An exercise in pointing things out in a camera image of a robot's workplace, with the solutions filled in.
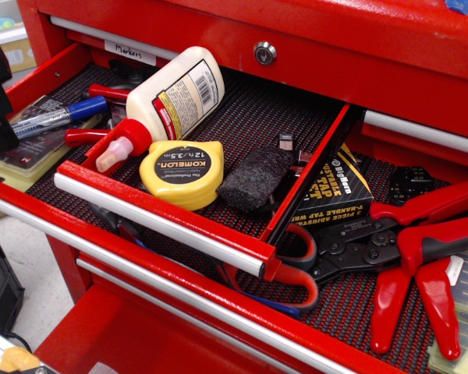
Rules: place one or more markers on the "red handled pliers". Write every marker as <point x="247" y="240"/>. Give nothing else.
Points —
<point x="435" y="291"/>

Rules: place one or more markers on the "white glue bottle red cap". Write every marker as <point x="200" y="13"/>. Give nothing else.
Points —
<point x="166" y="106"/>

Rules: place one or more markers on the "small black usb dongle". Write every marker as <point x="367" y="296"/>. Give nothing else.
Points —
<point x="286" y="141"/>

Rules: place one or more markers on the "red handled scissors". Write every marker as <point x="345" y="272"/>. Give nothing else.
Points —
<point x="292" y="271"/>

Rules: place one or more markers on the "cardboard box on shelf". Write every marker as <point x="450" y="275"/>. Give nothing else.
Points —
<point x="19" y="55"/>

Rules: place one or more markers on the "red lower wide drawer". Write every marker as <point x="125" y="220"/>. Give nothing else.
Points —
<point x="164" y="310"/>

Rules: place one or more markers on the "red black crimping tool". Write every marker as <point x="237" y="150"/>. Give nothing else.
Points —
<point x="425" y="228"/>

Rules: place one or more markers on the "blue dry erase marker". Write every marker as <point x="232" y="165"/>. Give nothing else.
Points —
<point x="63" y="116"/>

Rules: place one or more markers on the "red tool cabinet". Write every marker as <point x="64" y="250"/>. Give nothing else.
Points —
<point x="404" y="64"/>

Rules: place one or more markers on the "black foam block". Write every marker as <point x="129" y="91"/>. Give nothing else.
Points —
<point x="249" y="186"/>

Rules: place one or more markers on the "drill bit set case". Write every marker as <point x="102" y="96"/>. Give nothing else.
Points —
<point x="22" y="166"/>

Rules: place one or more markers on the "black yellow tap wrench box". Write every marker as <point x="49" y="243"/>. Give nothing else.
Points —
<point x="339" y="193"/>

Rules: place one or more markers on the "silver cabinet lock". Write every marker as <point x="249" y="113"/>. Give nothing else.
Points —
<point x="265" y="53"/>

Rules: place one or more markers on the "yellow Komelon tape measure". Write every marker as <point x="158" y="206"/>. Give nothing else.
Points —
<point x="184" y="173"/>

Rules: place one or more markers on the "clear plastic bit case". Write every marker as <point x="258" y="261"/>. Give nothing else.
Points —
<point x="457" y="273"/>

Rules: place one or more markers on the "red handled tool at back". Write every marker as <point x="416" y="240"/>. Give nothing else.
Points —
<point x="116" y="99"/>

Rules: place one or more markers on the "red upper sliding drawer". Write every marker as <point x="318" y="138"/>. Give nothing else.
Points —
<point x="251" y="115"/>

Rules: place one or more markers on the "white Markers label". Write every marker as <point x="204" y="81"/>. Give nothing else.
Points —
<point x="130" y="52"/>

